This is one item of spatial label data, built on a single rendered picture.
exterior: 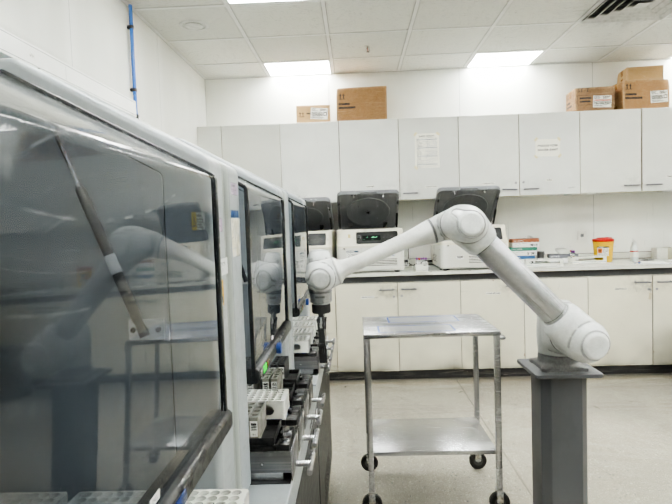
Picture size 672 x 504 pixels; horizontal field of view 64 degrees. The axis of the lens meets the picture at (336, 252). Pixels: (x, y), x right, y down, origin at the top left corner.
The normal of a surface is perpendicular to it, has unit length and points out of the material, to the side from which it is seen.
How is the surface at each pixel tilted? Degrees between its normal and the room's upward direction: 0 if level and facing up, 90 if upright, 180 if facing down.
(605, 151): 90
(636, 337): 90
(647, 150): 90
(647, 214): 90
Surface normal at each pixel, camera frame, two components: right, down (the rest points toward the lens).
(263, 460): -0.04, 0.05
